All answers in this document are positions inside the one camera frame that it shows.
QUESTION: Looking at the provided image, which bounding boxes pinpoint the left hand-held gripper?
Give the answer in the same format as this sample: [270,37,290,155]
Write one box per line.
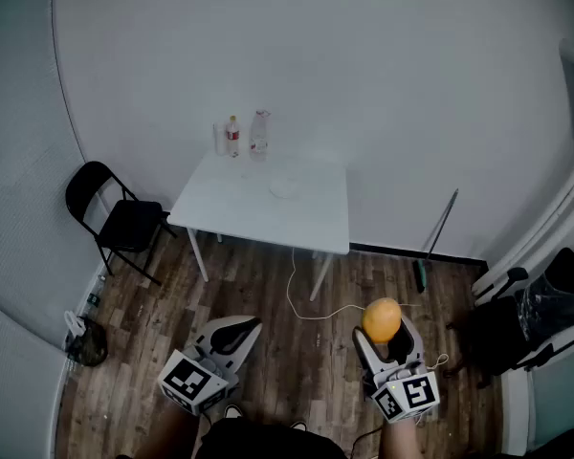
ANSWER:
[157,315,263,418]

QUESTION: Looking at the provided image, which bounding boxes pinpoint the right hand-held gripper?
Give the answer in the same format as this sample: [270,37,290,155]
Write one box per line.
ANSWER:
[352,317,441,424]

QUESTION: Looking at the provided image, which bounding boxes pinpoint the white round plate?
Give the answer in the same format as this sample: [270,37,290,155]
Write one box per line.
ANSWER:
[268,167,303,200]

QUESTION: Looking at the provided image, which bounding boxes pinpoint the person's right forearm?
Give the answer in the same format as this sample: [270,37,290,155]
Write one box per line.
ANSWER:
[376,416,428,459]

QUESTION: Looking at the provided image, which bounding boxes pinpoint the black and white office chair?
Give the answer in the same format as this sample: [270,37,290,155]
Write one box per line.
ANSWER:
[446,244,574,391]

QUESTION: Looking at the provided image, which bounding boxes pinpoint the person's dark clothing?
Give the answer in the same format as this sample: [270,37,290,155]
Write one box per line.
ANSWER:
[198,417,351,459]

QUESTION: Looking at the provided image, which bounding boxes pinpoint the white square table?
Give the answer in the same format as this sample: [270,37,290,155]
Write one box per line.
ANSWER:
[166,146,352,303]

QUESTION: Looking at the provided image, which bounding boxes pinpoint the broom with green head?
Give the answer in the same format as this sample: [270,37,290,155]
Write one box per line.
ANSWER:
[411,187,460,295]

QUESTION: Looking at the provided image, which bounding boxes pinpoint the black plastic bag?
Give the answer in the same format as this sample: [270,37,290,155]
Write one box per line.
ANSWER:
[65,317,109,368]

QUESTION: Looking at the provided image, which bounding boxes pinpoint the black folding chair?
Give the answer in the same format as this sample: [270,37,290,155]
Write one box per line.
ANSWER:
[64,160,178,287]

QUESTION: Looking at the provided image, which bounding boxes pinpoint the white plastic bag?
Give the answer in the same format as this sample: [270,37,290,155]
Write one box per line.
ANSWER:
[63,309,86,339]

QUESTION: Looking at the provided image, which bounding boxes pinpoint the dark garment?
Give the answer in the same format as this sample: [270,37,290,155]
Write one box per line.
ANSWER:
[513,245,574,344]

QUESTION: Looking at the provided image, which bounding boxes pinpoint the small red label bottle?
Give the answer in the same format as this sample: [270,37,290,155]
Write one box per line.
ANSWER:
[226,115,241,159]

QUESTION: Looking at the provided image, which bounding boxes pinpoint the large clear plastic bottle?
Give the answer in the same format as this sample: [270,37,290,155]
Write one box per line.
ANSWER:
[249,108,273,163]

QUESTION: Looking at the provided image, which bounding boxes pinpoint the thin white gripper cable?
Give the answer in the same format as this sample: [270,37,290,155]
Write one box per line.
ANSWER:
[412,353,452,424]

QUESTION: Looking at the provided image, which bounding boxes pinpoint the white floor cable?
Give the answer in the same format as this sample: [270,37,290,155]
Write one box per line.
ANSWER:
[285,246,423,322]

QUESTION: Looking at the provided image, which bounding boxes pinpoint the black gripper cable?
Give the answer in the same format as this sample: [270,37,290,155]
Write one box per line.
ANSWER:
[350,422,385,459]

